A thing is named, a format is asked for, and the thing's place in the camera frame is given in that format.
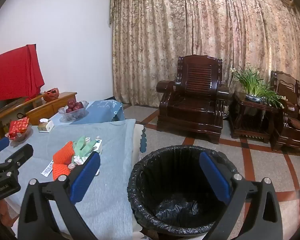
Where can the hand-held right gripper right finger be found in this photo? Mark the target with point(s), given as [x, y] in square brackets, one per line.
[213, 177]

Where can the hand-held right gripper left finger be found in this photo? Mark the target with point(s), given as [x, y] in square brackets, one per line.
[86, 175]

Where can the orange knit cloth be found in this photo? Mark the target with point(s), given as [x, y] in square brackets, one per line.
[62, 156]

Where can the white and blue box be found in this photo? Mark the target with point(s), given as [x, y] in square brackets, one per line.
[98, 145]

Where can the black bagged trash bin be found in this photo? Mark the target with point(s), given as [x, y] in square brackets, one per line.
[177, 180]

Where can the crumpled white tissue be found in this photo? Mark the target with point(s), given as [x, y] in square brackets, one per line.
[75, 162]

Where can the small glass bowl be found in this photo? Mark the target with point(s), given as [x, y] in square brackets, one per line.
[25, 136]

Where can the red patterned packet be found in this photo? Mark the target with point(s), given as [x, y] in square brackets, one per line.
[18, 127]

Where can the green rubber glove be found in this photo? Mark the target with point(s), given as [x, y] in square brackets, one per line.
[83, 145]

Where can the white sachet wrapper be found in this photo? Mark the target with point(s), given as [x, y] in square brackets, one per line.
[47, 169]

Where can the tissue box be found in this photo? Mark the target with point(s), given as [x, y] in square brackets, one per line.
[45, 126]

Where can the light wooden cabinet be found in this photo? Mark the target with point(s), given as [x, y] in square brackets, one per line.
[47, 107]

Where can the glass fruit bowl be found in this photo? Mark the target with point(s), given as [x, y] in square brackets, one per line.
[75, 116]

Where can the red apple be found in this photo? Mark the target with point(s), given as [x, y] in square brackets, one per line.
[71, 102]
[79, 105]
[69, 110]

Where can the red plastic bag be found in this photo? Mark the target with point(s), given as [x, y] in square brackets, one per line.
[51, 95]

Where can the white scalloped table cover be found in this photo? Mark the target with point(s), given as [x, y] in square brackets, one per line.
[140, 137]

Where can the blue printed tablecloth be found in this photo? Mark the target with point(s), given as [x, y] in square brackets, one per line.
[102, 110]

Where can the dark wooden side table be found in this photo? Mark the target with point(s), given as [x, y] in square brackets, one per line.
[250, 120]

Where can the red cloth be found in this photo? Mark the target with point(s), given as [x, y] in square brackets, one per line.
[15, 75]

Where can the dark slatted wooden armchair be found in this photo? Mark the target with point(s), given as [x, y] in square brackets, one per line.
[192, 105]

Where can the dark cane-back wooden armchair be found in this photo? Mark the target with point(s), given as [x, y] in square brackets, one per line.
[287, 135]

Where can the potted narcissus plant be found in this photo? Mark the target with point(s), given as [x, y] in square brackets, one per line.
[255, 87]

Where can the brown seat cushion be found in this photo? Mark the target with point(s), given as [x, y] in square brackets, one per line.
[298, 125]

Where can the beige floral curtain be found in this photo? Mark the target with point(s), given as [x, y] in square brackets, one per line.
[190, 30]

